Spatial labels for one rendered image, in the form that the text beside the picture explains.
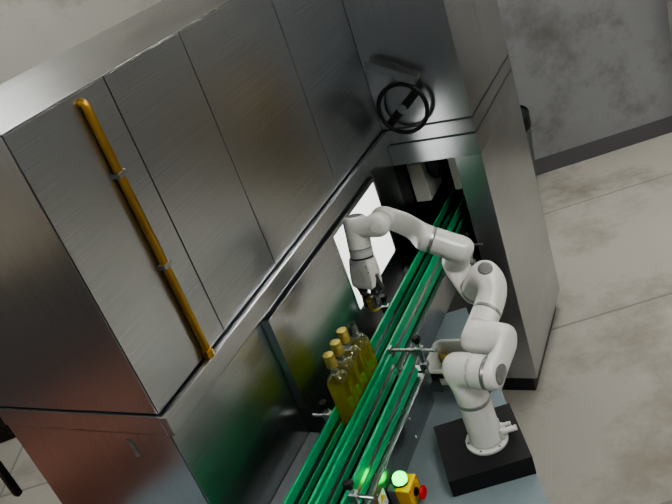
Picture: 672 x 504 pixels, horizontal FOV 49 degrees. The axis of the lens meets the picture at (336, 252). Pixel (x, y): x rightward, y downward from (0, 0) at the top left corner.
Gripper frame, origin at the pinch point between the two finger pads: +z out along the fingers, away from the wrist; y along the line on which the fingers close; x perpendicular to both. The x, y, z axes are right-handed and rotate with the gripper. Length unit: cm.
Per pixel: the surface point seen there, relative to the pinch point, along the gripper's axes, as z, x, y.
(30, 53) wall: -115, 42, -325
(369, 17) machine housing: -87, 57, -34
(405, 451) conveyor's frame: 40.7, -15.6, 18.9
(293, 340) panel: 2.1, -28.9, -5.7
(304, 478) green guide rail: 33, -48, 11
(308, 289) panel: -8.6, -15.1, -11.2
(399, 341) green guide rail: 20.6, 12.6, -4.7
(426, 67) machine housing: -65, 68, -20
